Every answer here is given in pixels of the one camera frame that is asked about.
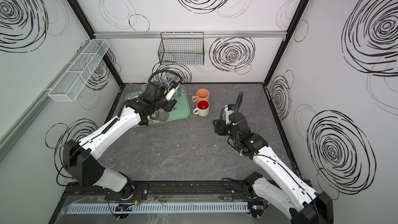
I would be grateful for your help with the black corner frame post left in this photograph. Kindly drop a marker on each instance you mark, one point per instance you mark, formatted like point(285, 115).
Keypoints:
point(90, 32)

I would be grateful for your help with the white slotted cable duct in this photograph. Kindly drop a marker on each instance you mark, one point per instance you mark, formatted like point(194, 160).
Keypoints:
point(158, 208)

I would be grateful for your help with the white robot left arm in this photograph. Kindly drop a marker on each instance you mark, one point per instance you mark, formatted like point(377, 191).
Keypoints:
point(82, 156)

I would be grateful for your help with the black corner frame post right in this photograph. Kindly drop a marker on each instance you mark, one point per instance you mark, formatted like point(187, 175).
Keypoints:
point(290, 31)

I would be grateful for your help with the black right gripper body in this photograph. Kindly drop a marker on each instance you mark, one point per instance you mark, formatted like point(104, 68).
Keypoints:
point(219, 127)

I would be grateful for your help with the black wire basket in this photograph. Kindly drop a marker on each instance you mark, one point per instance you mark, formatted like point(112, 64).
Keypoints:
point(186, 51)

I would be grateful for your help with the mint green floral tray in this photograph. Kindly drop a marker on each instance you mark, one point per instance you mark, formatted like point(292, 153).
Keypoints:
point(181, 109)

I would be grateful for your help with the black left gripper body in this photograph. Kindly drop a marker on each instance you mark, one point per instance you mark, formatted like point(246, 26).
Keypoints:
point(168, 104)

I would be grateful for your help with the aluminium wall rail left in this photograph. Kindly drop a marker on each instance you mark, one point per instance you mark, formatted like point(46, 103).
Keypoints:
point(18, 129)

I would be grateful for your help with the black corner frame post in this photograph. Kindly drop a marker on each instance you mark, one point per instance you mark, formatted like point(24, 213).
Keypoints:
point(90, 32)
point(290, 31)

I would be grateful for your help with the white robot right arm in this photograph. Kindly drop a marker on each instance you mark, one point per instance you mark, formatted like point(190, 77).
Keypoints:
point(301, 203)

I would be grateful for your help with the white mug red inside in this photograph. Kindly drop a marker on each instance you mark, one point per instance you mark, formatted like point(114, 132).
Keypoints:
point(202, 108)

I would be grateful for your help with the aluminium wall rail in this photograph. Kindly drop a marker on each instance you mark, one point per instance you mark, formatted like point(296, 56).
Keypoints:
point(18, 129)
point(189, 34)

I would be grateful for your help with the peach mug grey base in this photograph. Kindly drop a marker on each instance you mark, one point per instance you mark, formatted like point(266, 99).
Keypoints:
point(202, 94)

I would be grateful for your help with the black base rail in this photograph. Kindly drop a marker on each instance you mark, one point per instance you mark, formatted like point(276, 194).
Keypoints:
point(234, 189)

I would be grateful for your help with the aluminium wall rail back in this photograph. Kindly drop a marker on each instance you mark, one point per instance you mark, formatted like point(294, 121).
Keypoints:
point(189, 34)

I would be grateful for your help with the blue butterfly mug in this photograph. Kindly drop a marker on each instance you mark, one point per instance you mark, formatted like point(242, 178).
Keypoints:
point(178, 89)

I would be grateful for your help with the white wire wall shelf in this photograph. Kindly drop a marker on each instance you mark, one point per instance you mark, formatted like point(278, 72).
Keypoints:
point(80, 70)

